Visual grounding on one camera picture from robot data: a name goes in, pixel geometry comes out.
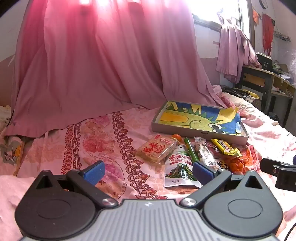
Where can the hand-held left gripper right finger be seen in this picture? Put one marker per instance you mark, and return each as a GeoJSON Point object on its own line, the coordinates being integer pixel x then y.
{"type": "Point", "coordinates": [203, 172]}

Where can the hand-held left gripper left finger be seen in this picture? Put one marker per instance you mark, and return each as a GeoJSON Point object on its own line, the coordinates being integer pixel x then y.
{"type": "Point", "coordinates": [94, 172]}

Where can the clear nut bar packet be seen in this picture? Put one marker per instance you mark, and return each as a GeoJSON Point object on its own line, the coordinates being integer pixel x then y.
{"type": "Point", "coordinates": [204, 153]}

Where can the yellow brown snack packet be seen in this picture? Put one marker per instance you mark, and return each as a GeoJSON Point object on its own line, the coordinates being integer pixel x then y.
{"type": "Point", "coordinates": [223, 165]}

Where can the dark red candy wrapper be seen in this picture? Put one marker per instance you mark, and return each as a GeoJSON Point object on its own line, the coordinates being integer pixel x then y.
{"type": "Point", "coordinates": [214, 150]}

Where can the white green snack pouch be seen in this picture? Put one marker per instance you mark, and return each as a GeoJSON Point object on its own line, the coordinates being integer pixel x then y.
{"type": "Point", "coordinates": [178, 166]}

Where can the green tube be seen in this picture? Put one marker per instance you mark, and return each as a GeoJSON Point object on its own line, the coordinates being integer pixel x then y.
{"type": "Point", "coordinates": [190, 148]}

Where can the orange snack bag red label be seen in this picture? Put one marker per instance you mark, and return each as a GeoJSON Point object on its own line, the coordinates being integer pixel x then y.
{"type": "Point", "coordinates": [238, 163]}

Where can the yellow green snack packet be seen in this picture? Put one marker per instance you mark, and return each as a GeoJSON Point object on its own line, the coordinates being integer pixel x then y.
{"type": "Point", "coordinates": [225, 146]}

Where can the grey cardboard tray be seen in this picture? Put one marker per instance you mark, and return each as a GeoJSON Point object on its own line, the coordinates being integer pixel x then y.
{"type": "Point", "coordinates": [175, 129]}

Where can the clear rice cracker packet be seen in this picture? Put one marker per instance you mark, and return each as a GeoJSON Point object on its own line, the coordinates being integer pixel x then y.
{"type": "Point", "coordinates": [155, 148]}

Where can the floral pink bedsheet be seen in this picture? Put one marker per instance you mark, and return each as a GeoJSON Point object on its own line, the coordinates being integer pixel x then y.
{"type": "Point", "coordinates": [81, 143]}

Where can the tangerine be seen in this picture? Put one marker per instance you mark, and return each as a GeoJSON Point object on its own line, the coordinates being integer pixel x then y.
{"type": "Point", "coordinates": [176, 137]}

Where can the cartoon dinosaur paper sheet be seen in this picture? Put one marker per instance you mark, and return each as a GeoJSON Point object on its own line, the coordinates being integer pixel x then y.
{"type": "Point", "coordinates": [208, 115]}

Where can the yellow paper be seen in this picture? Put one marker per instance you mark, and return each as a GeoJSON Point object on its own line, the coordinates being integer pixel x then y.
{"type": "Point", "coordinates": [253, 94]}

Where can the cartoon print cloth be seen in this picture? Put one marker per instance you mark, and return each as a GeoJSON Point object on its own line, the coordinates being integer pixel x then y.
{"type": "Point", "coordinates": [11, 155]}

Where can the pile of papers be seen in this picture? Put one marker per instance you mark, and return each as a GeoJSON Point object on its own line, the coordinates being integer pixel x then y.
{"type": "Point", "coordinates": [283, 74]}

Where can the black yellow desk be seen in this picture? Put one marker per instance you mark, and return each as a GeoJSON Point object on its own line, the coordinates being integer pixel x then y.
{"type": "Point", "coordinates": [268, 76]}

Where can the black box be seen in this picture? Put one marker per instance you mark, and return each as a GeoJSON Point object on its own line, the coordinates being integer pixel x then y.
{"type": "Point", "coordinates": [264, 62]}

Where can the large pink curtain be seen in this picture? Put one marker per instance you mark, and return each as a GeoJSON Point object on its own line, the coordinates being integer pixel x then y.
{"type": "Point", "coordinates": [92, 58]}

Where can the tied pink curtain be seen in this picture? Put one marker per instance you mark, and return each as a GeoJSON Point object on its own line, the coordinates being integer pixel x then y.
{"type": "Point", "coordinates": [231, 51]}

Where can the red hanging decoration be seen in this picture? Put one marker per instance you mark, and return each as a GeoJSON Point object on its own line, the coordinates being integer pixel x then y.
{"type": "Point", "coordinates": [267, 32]}

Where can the window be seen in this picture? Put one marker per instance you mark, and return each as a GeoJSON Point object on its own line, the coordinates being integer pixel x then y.
{"type": "Point", "coordinates": [219, 9]}

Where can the orange wall decoration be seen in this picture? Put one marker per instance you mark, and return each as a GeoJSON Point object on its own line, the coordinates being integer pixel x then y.
{"type": "Point", "coordinates": [256, 16]}

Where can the wall clock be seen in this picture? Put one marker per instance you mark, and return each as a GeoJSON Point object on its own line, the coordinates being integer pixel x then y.
{"type": "Point", "coordinates": [263, 3]}

